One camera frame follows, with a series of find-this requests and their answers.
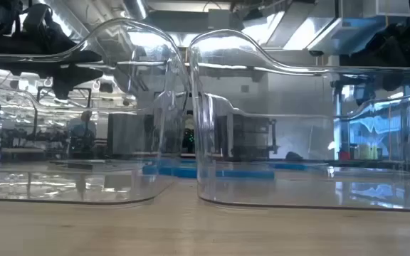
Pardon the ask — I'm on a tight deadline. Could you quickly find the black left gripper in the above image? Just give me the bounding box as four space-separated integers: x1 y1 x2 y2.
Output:
50 63 105 101

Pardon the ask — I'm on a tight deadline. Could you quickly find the clear plastic bin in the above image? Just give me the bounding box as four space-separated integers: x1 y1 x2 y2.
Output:
0 17 191 206
189 28 410 213

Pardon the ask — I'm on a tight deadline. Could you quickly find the blue jewel case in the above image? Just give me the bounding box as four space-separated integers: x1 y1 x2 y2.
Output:
142 158 275 180

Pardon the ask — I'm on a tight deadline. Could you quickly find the person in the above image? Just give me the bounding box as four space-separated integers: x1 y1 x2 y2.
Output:
68 110 98 159

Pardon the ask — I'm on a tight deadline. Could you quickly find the dark cabinet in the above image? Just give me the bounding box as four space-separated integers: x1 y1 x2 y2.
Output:
107 112 147 157

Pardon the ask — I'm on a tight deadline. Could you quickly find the black machine with green lights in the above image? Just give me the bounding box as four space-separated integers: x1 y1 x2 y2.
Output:
182 120 196 154

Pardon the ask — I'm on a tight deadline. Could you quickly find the grey equipment rack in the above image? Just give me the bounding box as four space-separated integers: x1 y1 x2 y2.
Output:
226 112 279 161

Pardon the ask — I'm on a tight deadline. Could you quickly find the yellow-green container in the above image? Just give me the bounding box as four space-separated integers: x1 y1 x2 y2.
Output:
354 144 379 161

